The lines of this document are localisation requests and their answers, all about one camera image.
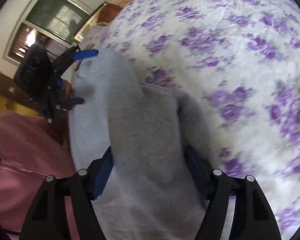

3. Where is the white framed window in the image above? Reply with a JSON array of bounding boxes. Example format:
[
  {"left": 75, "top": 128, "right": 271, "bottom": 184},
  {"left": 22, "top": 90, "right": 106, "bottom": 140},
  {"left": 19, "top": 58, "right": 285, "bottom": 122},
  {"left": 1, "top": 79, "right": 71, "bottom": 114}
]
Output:
[{"left": 4, "top": 0, "right": 94, "bottom": 67}]

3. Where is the purple floral bed sheet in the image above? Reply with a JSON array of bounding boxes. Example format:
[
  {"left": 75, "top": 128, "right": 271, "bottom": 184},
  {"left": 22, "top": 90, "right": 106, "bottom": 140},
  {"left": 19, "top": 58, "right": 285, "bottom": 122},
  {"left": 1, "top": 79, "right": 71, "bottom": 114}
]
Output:
[{"left": 72, "top": 0, "right": 300, "bottom": 240}]

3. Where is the person's pink jacket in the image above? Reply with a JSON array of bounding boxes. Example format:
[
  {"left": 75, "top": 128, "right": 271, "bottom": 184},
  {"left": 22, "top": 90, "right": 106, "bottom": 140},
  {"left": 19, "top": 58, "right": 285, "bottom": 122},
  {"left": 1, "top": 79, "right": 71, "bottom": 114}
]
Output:
[{"left": 0, "top": 160, "right": 80, "bottom": 240}]

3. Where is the brown wooden cabinet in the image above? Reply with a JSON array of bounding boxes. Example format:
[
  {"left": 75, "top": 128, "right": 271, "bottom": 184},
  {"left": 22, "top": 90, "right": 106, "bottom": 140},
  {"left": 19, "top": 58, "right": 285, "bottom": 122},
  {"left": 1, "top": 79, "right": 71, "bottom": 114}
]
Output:
[{"left": 0, "top": 69, "right": 42, "bottom": 117}]

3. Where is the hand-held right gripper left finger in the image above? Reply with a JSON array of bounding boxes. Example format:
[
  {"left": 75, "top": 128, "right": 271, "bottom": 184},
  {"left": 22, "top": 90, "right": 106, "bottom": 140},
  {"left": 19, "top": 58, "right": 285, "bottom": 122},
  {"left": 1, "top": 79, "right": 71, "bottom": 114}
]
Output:
[{"left": 19, "top": 145, "right": 115, "bottom": 240}]

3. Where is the brown wooden headboard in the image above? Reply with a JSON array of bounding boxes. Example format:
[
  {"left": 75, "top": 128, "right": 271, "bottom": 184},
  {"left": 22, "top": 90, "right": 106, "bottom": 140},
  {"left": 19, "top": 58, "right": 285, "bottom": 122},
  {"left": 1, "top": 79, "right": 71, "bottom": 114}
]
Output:
[{"left": 74, "top": 1, "right": 123, "bottom": 43}]

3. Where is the person's left hand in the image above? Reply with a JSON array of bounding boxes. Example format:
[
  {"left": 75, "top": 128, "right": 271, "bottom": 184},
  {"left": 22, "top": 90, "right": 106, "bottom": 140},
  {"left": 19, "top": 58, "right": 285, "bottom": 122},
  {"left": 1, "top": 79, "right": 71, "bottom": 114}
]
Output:
[{"left": 64, "top": 81, "right": 74, "bottom": 97}]

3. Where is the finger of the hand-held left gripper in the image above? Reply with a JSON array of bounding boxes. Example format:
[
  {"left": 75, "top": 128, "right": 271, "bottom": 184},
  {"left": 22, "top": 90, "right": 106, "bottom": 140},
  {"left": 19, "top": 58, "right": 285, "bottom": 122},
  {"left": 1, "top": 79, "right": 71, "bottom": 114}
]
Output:
[
  {"left": 52, "top": 44, "right": 99, "bottom": 73},
  {"left": 56, "top": 97, "right": 86, "bottom": 112}
]

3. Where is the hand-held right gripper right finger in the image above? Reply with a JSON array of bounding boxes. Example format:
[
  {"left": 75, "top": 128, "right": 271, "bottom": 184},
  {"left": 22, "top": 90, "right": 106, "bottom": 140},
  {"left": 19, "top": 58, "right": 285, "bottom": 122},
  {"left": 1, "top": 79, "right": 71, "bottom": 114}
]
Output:
[{"left": 185, "top": 145, "right": 282, "bottom": 240}]

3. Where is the grey fleece sweatshirt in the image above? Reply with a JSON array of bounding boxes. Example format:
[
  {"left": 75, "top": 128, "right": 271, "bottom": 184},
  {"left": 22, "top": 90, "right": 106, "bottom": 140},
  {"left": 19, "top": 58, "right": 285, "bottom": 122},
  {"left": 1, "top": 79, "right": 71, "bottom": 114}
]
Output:
[{"left": 69, "top": 47, "right": 215, "bottom": 240}]

